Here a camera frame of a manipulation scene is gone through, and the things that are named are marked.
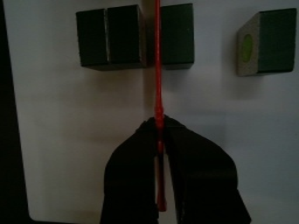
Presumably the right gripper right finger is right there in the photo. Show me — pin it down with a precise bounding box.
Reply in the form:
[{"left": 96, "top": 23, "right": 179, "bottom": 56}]
[{"left": 162, "top": 115, "right": 253, "bottom": 224}]

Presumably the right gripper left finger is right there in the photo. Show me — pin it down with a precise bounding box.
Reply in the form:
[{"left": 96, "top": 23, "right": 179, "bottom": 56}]
[{"left": 99, "top": 117, "right": 163, "bottom": 224}]

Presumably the red toy knife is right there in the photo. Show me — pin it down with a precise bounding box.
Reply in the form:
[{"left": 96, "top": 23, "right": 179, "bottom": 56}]
[{"left": 153, "top": 0, "right": 170, "bottom": 213}]

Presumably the dark green sushi roll piece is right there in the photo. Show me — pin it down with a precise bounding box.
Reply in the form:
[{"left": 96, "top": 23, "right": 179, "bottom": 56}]
[
  {"left": 159, "top": 3, "right": 195, "bottom": 71},
  {"left": 235, "top": 7, "right": 299, "bottom": 78},
  {"left": 75, "top": 8, "right": 110, "bottom": 71},
  {"left": 106, "top": 3, "right": 149, "bottom": 71}
]

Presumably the white cutting board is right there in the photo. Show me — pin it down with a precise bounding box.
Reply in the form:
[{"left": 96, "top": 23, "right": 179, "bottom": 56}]
[{"left": 3, "top": 0, "right": 299, "bottom": 224}]

